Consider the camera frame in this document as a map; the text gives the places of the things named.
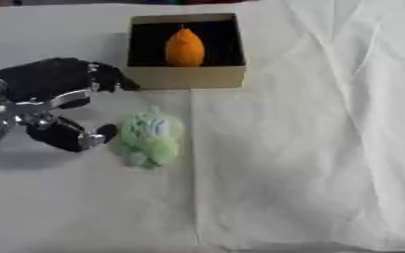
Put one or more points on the green soft toy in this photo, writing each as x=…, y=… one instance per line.
x=149, y=138

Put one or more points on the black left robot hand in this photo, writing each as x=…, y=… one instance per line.
x=44, y=77

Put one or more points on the tan cardboard box black inside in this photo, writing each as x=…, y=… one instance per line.
x=184, y=74

